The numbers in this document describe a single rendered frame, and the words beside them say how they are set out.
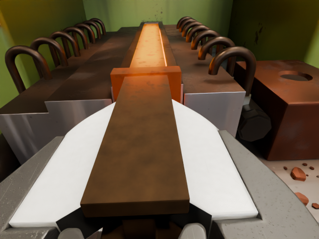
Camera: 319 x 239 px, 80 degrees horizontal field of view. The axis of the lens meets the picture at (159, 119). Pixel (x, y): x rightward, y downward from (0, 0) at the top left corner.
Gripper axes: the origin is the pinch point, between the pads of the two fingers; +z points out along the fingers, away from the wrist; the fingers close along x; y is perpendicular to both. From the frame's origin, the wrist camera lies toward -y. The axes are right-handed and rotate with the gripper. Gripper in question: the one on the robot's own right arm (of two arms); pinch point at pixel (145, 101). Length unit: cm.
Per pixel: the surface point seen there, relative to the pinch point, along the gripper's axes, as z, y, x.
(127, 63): 8.3, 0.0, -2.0
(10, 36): 17.4, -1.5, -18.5
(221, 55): 4.9, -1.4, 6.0
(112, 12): 51, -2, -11
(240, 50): 4.8, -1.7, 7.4
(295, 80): 8.1, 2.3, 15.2
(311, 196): -1.2, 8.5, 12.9
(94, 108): 2.7, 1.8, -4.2
